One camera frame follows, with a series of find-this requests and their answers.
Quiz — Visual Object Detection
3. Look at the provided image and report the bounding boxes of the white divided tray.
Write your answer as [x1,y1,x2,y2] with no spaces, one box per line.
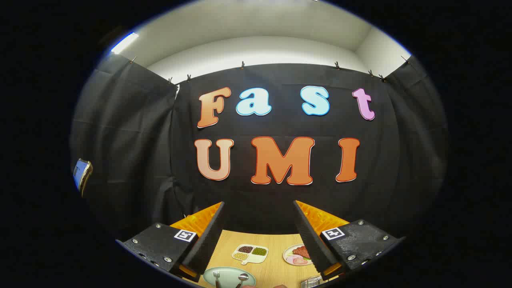
[232,244,269,265]

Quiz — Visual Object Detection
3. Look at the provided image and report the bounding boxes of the row of cloth clips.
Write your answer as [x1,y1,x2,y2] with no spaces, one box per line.
[129,55,410,84]

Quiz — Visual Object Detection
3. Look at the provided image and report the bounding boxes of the round green plate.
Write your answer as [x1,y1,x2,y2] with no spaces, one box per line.
[203,267,256,288]

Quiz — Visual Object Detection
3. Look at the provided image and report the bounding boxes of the white oval plate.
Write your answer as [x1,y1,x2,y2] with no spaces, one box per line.
[283,244,313,266]

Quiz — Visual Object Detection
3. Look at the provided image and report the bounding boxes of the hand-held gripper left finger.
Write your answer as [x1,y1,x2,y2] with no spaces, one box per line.
[116,201,225,283]

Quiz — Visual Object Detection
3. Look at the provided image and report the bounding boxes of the ceiling light strip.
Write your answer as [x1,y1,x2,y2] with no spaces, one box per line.
[111,32,139,54]

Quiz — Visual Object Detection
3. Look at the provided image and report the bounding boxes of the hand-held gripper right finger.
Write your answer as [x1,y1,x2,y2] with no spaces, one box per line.
[293,200,405,280]

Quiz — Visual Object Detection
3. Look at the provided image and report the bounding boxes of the metal wire rack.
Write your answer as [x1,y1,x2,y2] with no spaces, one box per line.
[301,275,324,288]

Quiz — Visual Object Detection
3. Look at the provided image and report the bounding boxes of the blue screen device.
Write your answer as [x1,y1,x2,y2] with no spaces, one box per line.
[73,158,93,197]

